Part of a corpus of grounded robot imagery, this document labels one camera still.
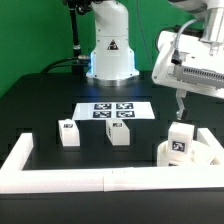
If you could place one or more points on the white round stool seat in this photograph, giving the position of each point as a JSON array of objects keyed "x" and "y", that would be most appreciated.
[{"x": 200, "y": 154}]

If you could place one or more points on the white marker tag sheet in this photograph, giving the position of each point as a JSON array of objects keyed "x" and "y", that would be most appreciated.
[{"x": 113, "y": 110}]

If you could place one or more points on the white U-shaped fence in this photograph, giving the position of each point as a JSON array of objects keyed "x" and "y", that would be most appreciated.
[{"x": 15, "y": 179}]

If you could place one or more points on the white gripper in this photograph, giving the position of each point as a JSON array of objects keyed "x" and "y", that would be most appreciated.
[{"x": 201, "y": 69}]

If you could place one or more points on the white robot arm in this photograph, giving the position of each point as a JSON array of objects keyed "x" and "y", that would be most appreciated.
[{"x": 112, "y": 60}]

